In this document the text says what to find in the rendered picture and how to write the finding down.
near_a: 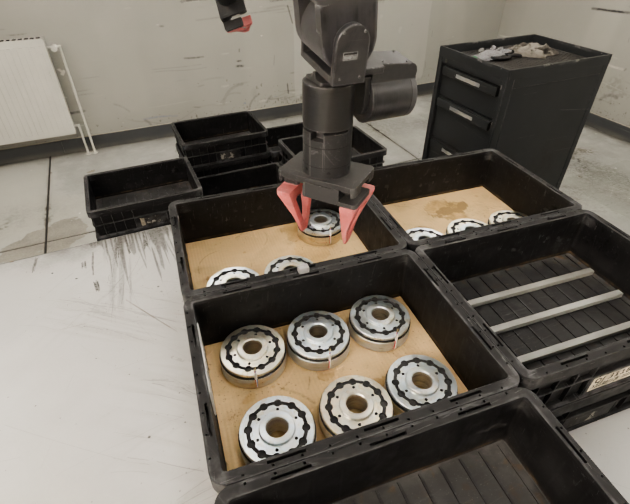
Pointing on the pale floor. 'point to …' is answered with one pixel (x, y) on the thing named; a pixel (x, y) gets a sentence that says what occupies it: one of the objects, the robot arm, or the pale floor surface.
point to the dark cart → (514, 103)
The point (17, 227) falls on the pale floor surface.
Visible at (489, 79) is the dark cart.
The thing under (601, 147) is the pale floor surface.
